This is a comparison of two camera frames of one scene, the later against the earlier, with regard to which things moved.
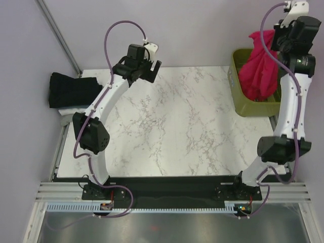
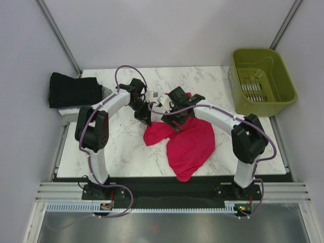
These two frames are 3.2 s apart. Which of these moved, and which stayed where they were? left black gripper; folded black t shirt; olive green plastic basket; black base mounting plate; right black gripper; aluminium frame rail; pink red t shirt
Moved: pink red t shirt; right black gripper; left black gripper
Stayed: olive green plastic basket; aluminium frame rail; folded black t shirt; black base mounting plate
